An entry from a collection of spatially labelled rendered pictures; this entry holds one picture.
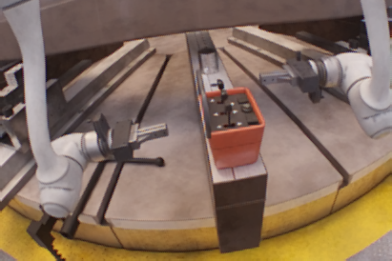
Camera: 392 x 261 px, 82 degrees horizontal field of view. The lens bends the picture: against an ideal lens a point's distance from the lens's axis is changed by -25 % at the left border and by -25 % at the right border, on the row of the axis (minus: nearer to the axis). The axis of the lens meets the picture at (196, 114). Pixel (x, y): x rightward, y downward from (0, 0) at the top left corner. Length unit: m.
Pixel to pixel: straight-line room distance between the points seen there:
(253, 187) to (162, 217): 0.50
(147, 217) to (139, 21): 0.82
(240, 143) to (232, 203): 0.18
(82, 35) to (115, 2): 0.24
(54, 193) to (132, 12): 0.84
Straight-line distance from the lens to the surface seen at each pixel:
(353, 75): 0.83
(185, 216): 1.12
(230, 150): 0.69
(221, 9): 1.25
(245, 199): 0.77
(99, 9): 1.31
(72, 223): 1.20
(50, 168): 0.71
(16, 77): 1.63
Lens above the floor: 1.19
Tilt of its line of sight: 32 degrees down
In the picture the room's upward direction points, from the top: 8 degrees counter-clockwise
